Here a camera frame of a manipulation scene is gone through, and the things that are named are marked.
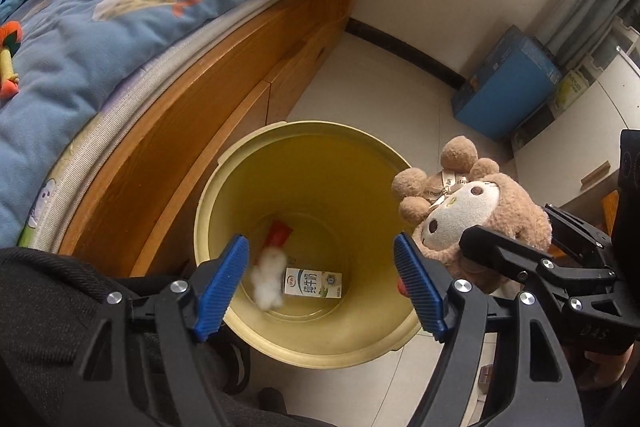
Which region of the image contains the brown plush bear toy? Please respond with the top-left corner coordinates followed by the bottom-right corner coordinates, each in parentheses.
top-left (391, 136), bottom-right (553, 295)

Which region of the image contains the wooden bed frame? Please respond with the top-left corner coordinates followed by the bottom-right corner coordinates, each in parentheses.
top-left (10, 0), bottom-right (401, 278)

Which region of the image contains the person's right hand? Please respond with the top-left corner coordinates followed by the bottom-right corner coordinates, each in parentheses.
top-left (575, 349), bottom-right (629, 391)

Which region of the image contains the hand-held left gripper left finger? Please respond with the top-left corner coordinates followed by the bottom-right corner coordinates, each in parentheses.
top-left (75, 234), bottom-right (251, 427)

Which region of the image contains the orange plush fruit toy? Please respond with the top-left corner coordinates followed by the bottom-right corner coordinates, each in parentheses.
top-left (0, 21), bottom-right (25, 100)

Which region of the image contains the yellow plastic bin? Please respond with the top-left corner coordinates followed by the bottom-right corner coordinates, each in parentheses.
top-left (193, 121), bottom-right (436, 357)

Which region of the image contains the blue fish-print blanket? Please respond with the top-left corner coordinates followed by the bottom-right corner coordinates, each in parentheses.
top-left (0, 0), bottom-right (321, 248)

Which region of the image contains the white milk carton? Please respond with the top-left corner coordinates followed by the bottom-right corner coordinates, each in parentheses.
top-left (282, 268), bottom-right (343, 299)

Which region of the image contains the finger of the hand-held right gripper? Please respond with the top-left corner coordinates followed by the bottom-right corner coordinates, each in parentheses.
top-left (459, 224), bottom-right (618, 323)
top-left (544, 203), bottom-right (618, 270)

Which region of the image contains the yellow-green packet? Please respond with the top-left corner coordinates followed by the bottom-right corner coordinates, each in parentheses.
top-left (552, 69), bottom-right (588, 112)

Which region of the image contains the quilted mattress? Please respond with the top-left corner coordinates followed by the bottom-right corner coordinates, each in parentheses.
top-left (17, 0), bottom-right (308, 253)

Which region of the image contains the white fluffy ball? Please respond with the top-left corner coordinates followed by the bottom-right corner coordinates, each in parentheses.
top-left (250, 247), bottom-right (287, 312)

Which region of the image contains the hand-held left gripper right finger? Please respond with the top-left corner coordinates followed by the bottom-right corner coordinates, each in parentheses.
top-left (392, 232), bottom-right (586, 427)

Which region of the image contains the person's dark pants leg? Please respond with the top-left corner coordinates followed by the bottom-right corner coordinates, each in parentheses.
top-left (0, 247), bottom-right (301, 427)

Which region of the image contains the red wrapper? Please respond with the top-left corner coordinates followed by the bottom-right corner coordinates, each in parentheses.
top-left (265, 221), bottom-right (293, 253)

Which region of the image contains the white cabinet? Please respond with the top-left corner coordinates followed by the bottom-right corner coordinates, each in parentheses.
top-left (510, 52), bottom-right (640, 228)

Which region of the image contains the blue cardboard box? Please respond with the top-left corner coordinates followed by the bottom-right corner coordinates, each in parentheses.
top-left (451, 25), bottom-right (563, 142)

